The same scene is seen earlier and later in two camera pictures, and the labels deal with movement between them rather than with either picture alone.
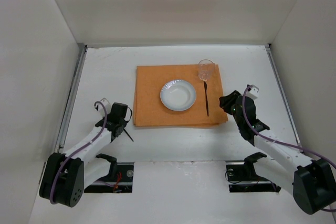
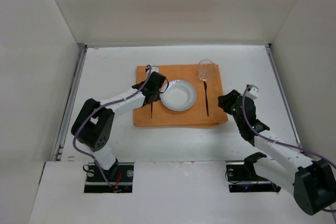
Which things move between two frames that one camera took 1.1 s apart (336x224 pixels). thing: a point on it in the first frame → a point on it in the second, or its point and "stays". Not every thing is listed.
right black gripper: x=230 y=100 stays
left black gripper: x=118 y=128 → x=151 y=97
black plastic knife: x=206 y=87 stays
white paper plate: x=178 y=95 stays
